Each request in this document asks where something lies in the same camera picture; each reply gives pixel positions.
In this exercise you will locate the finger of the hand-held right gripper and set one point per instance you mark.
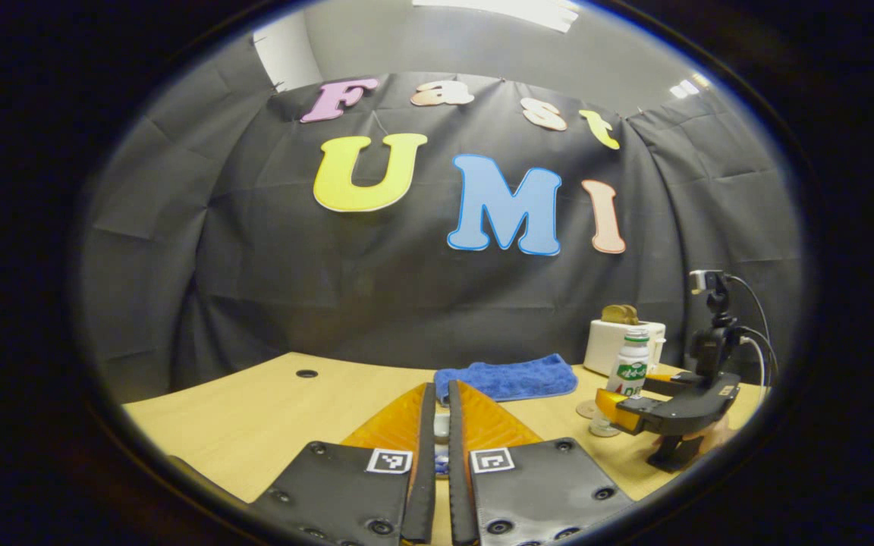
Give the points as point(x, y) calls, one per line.
point(672, 383)
point(672, 413)

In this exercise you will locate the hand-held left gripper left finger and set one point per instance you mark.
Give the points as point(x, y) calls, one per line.
point(423, 485)

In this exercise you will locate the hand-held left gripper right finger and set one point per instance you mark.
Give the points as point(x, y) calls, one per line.
point(461, 493)

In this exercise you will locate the white plastic water bottle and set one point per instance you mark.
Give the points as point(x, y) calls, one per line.
point(630, 368)

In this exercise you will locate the white teacup lid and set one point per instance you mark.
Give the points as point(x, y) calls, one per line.
point(441, 427)

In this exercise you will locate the round wooden coaster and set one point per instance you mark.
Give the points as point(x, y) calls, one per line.
point(585, 409)

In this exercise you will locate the white toaster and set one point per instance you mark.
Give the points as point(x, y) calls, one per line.
point(604, 349)

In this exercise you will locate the brown bread slices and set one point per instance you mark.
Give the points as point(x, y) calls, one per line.
point(619, 315)

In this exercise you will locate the blue towel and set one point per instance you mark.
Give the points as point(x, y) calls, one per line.
point(513, 378)

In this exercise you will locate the black backdrop cloth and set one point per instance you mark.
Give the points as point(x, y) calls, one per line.
point(293, 265)

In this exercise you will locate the ceiling light strip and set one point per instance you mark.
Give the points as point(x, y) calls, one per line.
point(505, 11)

